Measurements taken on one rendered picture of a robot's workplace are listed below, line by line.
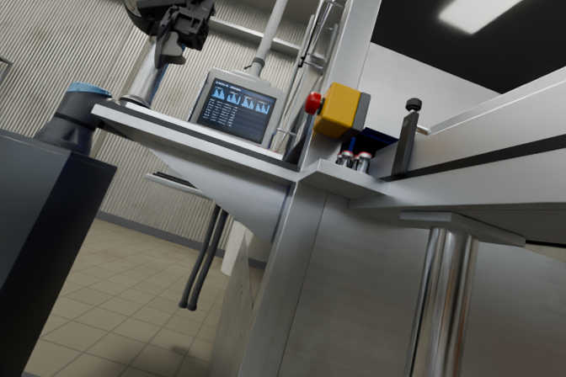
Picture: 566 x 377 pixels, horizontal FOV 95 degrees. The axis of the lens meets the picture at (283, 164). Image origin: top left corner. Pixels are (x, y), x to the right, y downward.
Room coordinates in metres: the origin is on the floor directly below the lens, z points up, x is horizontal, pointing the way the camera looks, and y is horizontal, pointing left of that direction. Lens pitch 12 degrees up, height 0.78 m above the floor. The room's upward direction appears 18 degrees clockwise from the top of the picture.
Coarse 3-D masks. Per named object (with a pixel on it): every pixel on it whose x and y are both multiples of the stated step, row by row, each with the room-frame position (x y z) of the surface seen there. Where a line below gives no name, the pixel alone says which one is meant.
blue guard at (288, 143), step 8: (320, 80) 0.61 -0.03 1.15; (304, 104) 0.82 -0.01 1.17; (304, 112) 0.74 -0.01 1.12; (296, 120) 0.91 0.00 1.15; (304, 120) 0.68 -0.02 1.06; (296, 128) 0.82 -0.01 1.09; (304, 128) 0.63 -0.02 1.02; (288, 136) 1.06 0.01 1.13; (288, 144) 0.94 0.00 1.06; (280, 152) 1.20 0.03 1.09; (288, 152) 0.84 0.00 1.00
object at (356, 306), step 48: (336, 240) 0.50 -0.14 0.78; (384, 240) 0.51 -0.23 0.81; (240, 288) 0.98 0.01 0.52; (336, 288) 0.50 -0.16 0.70; (384, 288) 0.51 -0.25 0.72; (480, 288) 0.53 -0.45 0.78; (528, 288) 0.54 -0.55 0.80; (240, 336) 0.58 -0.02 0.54; (288, 336) 0.50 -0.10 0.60; (336, 336) 0.50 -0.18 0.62; (384, 336) 0.51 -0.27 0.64; (480, 336) 0.53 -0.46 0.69; (528, 336) 0.54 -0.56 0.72
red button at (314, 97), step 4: (312, 92) 0.42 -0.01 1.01; (308, 96) 0.42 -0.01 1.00; (312, 96) 0.41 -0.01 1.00; (316, 96) 0.41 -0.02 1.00; (320, 96) 0.41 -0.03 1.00; (308, 100) 0.42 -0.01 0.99; (312, 100) 0.41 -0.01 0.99; (316, 100) 0.41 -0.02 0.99; (320, 100) 0.41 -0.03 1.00; (308, 104) 0.42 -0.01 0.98; (312, 104) 0.41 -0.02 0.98; (316, 104) 0.41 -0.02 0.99; (320, 104) 0.43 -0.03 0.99; (304, 108) 0.44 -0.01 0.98; (308, 108) 0.42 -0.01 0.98; (312, 108) 0.42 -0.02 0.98; (316, 108) 0.42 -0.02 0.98; (308, 112) 0.43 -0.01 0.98; (312, 112) 0.43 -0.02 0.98
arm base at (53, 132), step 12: (60, 120) 0.81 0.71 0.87; (72, 120) 0.82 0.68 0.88; (36, 132) 0.81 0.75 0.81; (48, 132) 0.80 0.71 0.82; (60, 132) 0.81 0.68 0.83; (72, 132) 0.83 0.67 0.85; (84, 132) 0.85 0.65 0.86; (60, 144) 0.81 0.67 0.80; (72, 144) 0.83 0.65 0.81; (84, 144) 0.86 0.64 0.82
